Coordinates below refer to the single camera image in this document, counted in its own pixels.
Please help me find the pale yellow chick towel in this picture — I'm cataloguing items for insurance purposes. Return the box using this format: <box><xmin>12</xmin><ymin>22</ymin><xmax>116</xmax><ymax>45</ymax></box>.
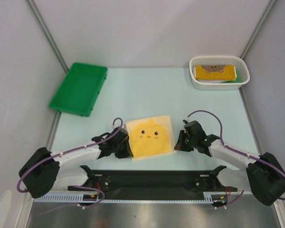
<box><xmin>125</xmin><ymin>115</ymin><xmax>175</xmax><ymax>161</ymax></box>

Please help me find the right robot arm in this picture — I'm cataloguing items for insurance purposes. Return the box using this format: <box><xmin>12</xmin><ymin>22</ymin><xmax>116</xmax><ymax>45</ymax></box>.
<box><xmin>174</xmin><ymin>121</ymin><xmax>285</xmax><ymax>206</ymax></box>

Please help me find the white towel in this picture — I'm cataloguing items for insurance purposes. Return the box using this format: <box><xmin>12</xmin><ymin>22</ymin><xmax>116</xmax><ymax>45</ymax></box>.
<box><xmin>193</xmin><ymin>67</ymin><xmax>225</xmax><ymax>84</ymax></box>

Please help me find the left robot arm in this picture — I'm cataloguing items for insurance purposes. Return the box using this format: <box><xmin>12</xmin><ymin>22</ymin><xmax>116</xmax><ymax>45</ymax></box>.
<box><xmin>19</xmin><ymin>127</ymin><xmax>132</xmax><ymax>199</ymax></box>

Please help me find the white perforated basket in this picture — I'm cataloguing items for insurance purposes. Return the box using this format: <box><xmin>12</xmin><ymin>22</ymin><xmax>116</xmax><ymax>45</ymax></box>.
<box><xmin>189</xmin><ymin>56</ymin><xmax>250</xmax><ymax>90</ymax></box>

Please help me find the green plastic bin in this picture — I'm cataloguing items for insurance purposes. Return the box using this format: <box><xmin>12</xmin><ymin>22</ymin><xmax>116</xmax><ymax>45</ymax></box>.
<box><xmin>49</xmin><ymin>62</ymin><xmax>108</xmax><ymax>117</ymax></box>

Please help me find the grey cable duct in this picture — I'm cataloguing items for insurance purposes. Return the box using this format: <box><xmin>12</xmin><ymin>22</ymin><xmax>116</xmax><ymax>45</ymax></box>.
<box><xmin>34</xmin><ymin>192</ymin><xmax>226</xmax><ymax>205</ymax></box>

